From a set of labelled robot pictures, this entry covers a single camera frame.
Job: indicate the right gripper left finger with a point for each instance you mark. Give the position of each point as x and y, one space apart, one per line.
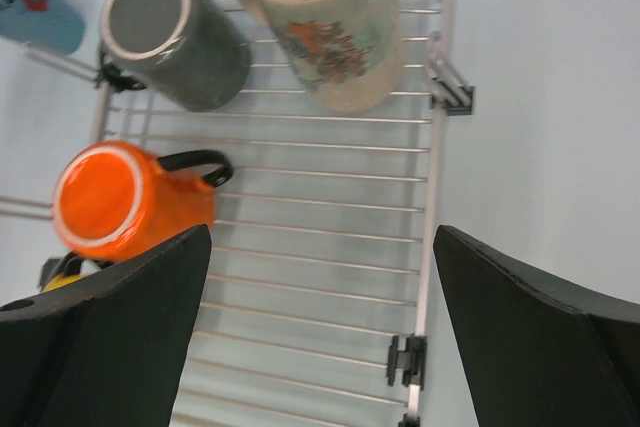
109 349

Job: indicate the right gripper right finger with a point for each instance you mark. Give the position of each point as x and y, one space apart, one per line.
537 350

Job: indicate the yellow mug black handle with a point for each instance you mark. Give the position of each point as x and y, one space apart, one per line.
57 272

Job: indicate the orange mug black handle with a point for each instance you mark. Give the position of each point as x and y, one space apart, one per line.
114 200

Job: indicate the light blue mug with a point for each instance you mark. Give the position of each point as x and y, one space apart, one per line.
52 24

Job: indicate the dark grey mug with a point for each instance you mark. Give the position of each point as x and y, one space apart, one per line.
188 50

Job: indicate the beige printed mug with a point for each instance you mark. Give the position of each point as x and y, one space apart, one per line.
348 54

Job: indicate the metal wire dish rack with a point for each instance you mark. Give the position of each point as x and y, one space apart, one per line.
321 253

